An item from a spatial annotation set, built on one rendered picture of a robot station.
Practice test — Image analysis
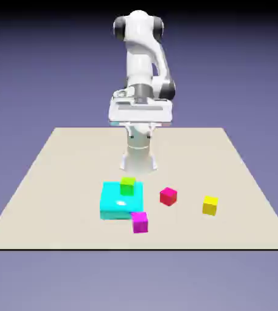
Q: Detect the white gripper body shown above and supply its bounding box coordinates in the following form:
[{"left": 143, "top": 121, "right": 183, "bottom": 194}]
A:
[{"left": 108, "top": 98, "right": 173, "bottom": 127}]

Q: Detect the small green cube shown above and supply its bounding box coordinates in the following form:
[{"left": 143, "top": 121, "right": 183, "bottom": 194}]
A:
[{"left": 119, "top": 176, "right": 137, "bottom": 197}]

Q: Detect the small red cube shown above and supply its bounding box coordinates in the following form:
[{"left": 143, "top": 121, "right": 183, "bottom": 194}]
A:
[{"left": 159, "top": 186, "right": 178, "bottom": 207}]

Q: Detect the small magenta cube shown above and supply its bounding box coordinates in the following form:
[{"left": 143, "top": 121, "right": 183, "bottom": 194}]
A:
[{"left": 131, "top": 211, "right": 149, "bottom": 234}]

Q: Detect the small yellow cube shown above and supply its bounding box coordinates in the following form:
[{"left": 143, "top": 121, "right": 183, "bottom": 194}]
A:
[{"left": 202, "top": 196, "right": 219, "bottom": 217}]

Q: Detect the large cyan box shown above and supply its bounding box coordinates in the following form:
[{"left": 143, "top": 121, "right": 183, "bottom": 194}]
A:
[{"left": 99, "top": 180, "right": 145, "bottom": 220}]

